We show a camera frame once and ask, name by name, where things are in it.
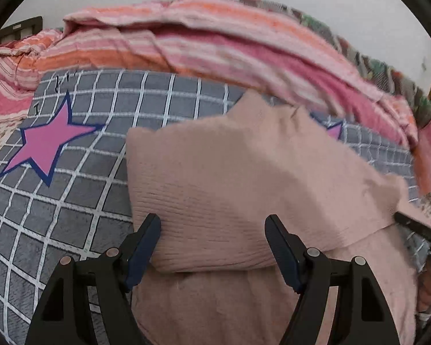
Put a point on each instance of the pink knit sweater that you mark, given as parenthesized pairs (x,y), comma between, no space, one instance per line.
(214,181)

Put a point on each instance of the right hand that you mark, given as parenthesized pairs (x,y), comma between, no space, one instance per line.
(424,288)

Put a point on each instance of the grey checked star blanket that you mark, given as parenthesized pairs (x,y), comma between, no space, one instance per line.
(84,207)

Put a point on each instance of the floral patchwork blanket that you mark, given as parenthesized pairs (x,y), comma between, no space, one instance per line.
(381,74)

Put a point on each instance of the pink orange striped quilt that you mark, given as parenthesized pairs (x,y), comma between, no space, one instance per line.
(222,40)

